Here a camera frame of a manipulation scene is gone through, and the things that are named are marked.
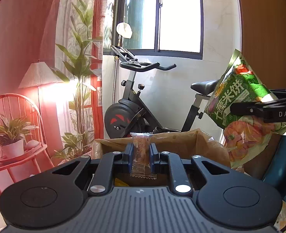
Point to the dark framed window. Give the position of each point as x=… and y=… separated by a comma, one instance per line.
x=177, y=17

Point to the black exercise bike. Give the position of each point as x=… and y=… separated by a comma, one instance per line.
x=123, y=116

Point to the small clear wafer packet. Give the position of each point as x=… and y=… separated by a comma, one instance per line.
x=141, y=155

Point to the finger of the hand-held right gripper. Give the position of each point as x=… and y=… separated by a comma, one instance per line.
x=247, y=108
x=283, y=92

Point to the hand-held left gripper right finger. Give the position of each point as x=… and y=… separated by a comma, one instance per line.
x=153, y=157

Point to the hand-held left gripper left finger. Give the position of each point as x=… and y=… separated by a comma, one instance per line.
x=130, y=157

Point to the wooden door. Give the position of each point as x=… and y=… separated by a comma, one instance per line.
x=261, y=29

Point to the taped cardboard box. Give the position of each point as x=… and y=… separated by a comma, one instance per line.
x=181, y=143

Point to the white cloth on pole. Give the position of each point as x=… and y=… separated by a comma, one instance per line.
x=124, y=30

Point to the yellow snack packet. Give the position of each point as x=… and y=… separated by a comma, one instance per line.
x=120, y=182

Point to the green rice cracker bag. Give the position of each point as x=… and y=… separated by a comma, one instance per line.
x=237, y=89

